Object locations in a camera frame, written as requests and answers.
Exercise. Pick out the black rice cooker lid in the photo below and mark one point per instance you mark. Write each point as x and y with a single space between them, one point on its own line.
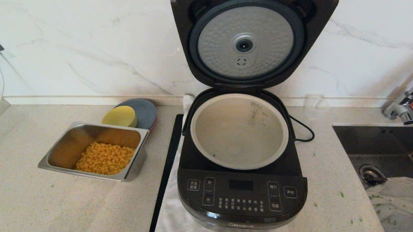
249 52

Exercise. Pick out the grey inner cooking pot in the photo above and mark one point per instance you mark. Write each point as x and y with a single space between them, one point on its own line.
238 139

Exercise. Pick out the small yellow bowl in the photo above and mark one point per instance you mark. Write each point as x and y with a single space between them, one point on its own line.
119 116

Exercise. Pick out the black rice cooker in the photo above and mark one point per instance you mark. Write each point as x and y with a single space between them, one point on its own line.
243 197

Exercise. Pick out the white towel under cooker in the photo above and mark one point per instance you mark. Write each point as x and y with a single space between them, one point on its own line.
169 220

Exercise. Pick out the grey-blue round plate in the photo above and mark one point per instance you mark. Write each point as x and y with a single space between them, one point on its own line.
146 113

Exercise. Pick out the long black flat strip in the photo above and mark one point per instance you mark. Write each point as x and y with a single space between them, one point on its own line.
167 165

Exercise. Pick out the clear glass cup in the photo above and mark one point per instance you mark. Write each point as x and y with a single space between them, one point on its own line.
316 107

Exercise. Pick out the yellow corn kernels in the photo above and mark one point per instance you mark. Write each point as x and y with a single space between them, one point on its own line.
105 159

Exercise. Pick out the rectangular stainless steel tray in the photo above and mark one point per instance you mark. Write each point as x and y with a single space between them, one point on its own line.
68 145

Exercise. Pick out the stainless steel sink basin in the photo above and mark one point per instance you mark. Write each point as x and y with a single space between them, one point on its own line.
375 141

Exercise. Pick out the round metal sink drain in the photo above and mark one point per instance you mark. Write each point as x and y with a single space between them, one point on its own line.
371 174

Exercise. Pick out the chrome kitchen faucet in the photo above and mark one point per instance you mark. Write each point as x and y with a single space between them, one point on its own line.
407 114

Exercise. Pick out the crumpled white dish cloth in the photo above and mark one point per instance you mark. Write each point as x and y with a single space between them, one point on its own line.
402 202

